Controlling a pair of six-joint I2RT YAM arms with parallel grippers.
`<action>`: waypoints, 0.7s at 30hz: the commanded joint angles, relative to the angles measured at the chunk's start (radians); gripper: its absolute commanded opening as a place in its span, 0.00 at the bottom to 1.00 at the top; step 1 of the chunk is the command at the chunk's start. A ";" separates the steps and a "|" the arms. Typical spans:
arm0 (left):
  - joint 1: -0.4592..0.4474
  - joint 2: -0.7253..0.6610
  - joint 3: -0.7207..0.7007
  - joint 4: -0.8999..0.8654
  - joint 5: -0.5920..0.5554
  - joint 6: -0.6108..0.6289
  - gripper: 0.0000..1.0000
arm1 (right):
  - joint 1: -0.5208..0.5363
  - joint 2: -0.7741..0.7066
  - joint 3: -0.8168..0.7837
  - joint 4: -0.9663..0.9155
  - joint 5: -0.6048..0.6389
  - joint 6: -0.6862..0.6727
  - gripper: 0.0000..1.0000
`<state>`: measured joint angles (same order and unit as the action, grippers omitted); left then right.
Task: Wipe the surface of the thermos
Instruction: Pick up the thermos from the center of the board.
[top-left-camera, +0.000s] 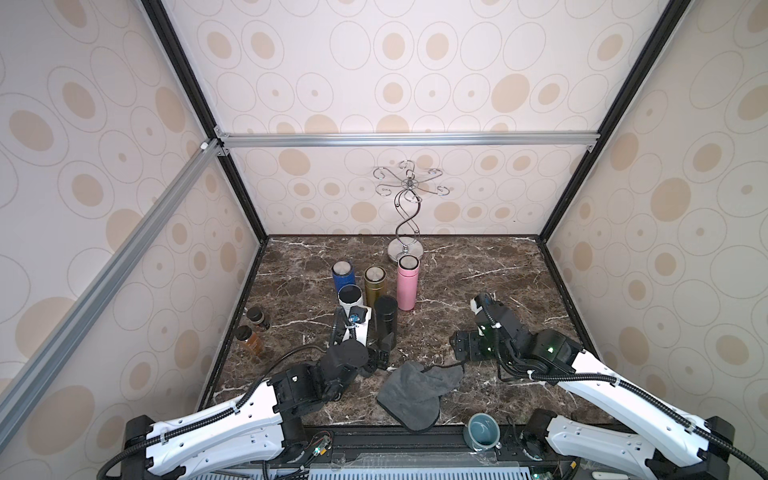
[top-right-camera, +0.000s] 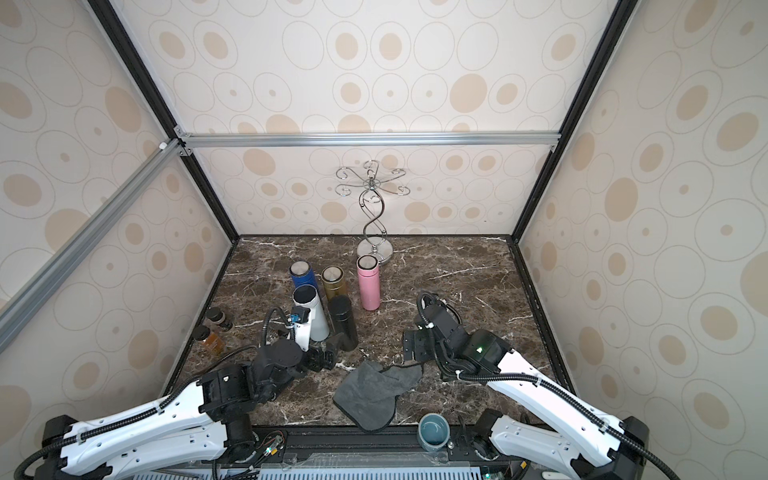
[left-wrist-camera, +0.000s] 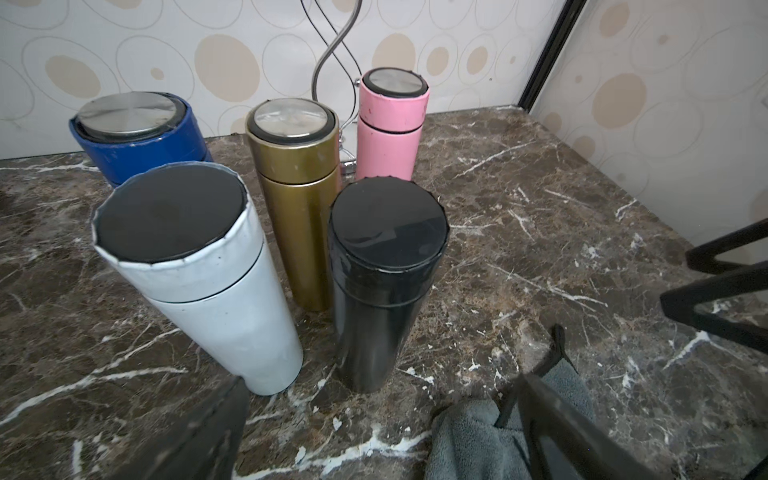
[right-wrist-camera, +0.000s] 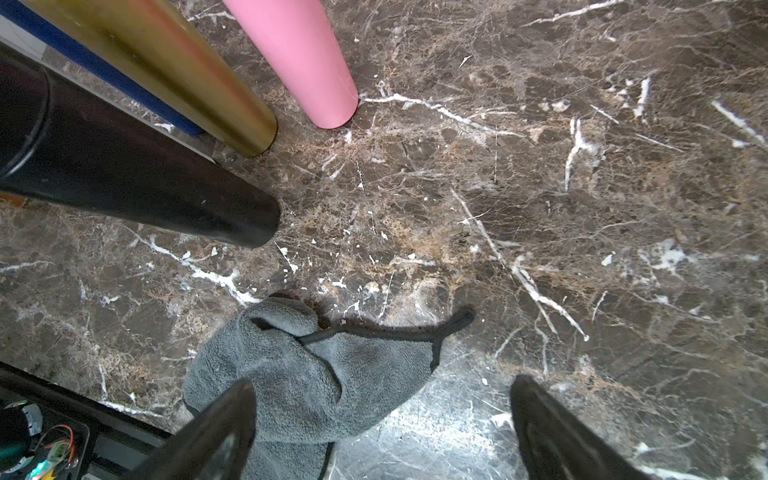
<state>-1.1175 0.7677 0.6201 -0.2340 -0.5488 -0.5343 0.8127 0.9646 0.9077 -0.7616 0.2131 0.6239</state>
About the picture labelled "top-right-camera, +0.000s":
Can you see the teal ceramic mug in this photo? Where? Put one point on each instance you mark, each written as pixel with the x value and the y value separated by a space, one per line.
pixel 433 432

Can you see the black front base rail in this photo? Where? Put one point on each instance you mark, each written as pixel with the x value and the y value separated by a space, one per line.
pixel 396 447

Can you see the grey wiping cloth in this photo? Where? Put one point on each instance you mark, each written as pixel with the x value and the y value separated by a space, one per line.
pixel 368 395

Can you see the black thermos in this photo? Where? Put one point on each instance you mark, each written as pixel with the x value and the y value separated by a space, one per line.
pixel 341 314

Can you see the pink thermos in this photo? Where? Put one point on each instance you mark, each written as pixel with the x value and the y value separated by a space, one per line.
pixel 369 282

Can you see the left diagonal aluminium rail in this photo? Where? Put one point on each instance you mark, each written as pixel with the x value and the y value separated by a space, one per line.
pixel 22 308

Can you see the gold thermos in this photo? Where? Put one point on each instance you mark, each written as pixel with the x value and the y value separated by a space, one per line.
pixel 334 282

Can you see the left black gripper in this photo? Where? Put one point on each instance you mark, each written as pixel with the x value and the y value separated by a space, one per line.
pixel 322 361

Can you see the amber spice jar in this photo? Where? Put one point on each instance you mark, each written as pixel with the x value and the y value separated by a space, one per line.
pixel 209 339

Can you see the blue thermos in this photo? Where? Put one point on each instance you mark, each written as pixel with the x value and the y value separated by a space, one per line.
pixel 302 274

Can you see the white thermos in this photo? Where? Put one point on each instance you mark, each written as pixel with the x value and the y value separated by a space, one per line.
pixel 307 296

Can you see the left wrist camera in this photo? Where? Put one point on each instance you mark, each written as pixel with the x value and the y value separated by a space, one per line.
pixel 301 326

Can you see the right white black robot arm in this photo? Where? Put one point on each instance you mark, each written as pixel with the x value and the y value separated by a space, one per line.
pixel 576 440

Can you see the silver wire cup stand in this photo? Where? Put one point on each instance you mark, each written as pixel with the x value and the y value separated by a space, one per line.
pixel 371 185

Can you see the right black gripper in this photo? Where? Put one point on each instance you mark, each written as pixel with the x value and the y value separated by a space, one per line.
pixel 417 345

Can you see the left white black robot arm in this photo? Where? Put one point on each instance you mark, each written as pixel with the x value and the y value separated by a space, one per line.
pixel 206 419

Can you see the horizontal aluminium rail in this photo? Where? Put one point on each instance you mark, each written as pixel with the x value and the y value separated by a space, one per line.
pixel 387 139

